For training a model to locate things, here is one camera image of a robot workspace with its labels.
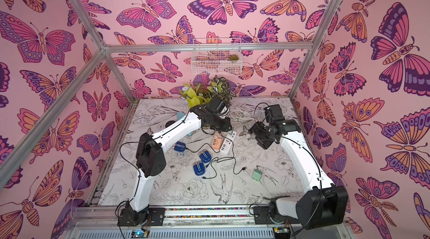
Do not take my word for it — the white power strip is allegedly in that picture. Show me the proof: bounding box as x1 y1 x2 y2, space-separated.
220 131 237 155

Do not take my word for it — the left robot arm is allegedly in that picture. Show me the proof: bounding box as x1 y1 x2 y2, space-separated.
118 96 232 227

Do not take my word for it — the potted green plant glass vase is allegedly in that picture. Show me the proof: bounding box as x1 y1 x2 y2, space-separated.
179 76 236 108

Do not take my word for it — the black round jar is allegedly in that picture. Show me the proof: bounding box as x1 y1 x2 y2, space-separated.
165 120 175 128

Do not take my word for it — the white wire basket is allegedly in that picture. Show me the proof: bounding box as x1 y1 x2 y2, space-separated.
189 37 243 75

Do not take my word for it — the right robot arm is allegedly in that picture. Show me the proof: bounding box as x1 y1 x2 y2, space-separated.
249 104 349 230

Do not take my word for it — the pink power strip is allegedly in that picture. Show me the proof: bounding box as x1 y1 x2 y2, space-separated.
211 133 224 152

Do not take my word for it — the black usb cable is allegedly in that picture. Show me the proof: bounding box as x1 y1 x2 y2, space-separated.
184 131 224 156
201 137 247 180

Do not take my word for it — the green charger adapter lower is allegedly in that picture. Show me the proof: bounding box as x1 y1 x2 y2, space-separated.
251 169 263 182

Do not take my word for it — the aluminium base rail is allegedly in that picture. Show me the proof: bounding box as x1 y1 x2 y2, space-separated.
65 205 355 239

